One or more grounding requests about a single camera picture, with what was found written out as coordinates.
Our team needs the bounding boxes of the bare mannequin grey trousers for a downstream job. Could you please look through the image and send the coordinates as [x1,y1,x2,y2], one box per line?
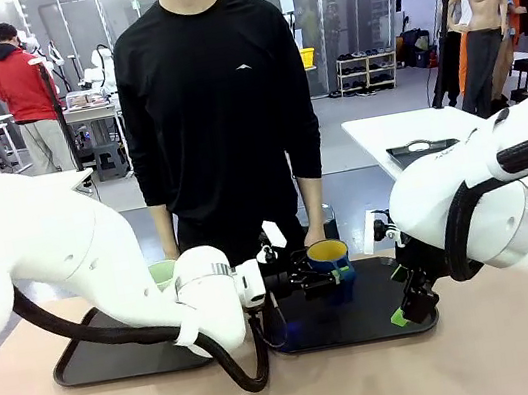
[442,0,528,121]

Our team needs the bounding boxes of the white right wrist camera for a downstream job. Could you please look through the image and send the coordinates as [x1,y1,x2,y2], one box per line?
[357,206,404,258]

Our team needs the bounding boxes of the large white side table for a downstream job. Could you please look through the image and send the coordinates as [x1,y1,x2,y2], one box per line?
[340,97,498,190]

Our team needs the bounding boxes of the person in red jacket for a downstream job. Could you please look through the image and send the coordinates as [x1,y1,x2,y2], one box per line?
[0,14,74,183]

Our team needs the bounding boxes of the person in black shirt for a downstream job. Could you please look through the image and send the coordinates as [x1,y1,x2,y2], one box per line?
[100,0,341,280]

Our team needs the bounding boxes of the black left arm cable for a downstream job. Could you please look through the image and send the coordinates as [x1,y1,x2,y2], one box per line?
[6,242,296,395]

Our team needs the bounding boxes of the black tray with white disc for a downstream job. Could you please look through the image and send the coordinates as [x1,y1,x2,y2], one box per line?
[384,132,465,170]

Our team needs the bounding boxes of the person's left hand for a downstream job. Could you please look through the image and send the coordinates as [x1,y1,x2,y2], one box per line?
[300,223,333,253]

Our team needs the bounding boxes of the white shoe rack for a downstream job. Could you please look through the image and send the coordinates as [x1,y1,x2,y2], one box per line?
[333,45,403,100]

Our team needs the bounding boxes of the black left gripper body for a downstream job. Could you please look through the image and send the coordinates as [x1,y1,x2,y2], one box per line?
[256,251,312,303]

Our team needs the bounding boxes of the grey step stool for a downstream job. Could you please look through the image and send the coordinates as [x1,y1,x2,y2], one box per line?
[90,138,135,184]

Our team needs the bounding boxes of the person's left forearm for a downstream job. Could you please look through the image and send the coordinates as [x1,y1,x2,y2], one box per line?
[294,171,333,232]

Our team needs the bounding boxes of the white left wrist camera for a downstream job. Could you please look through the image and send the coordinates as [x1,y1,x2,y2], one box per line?
[254,217,291,265]

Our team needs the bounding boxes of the white desk with legs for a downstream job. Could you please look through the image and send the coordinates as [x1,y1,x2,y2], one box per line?
[65,165,98,194]

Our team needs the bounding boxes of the tall light green cup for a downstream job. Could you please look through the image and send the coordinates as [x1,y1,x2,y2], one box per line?
[146,257,183,294]

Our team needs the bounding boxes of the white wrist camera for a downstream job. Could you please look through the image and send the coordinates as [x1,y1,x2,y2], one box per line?
[254,217,291,265]
[357,206,404,258]

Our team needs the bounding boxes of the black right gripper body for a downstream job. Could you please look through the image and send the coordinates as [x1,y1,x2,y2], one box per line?
[392,238,439,298]

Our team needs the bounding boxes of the black tripod pole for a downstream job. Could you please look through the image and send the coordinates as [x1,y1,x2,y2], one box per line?
[27,51,88,178]

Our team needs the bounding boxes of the blue mug yellow inside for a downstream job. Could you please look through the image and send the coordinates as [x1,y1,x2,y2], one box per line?
[303,235,362,310]

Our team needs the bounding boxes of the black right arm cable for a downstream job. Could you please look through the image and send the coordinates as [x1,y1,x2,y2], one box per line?
[425,126,528,285]

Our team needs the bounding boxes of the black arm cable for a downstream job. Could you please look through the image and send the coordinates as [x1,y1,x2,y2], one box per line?
[6,242,296,395]
[425,126,528,285]

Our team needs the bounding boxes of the black plastic tray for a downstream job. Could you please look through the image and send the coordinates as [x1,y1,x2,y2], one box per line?
[255,243,442,360]
[42,288,218,393]

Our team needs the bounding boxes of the yellow bin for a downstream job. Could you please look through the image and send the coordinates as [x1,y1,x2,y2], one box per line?
[298,45,318,70]

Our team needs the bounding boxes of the person's right forearm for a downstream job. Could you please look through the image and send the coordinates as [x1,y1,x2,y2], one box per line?
[148,200,182,250]

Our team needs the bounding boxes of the person's right hand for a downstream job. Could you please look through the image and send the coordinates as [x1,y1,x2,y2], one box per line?
[161,241,183,264]

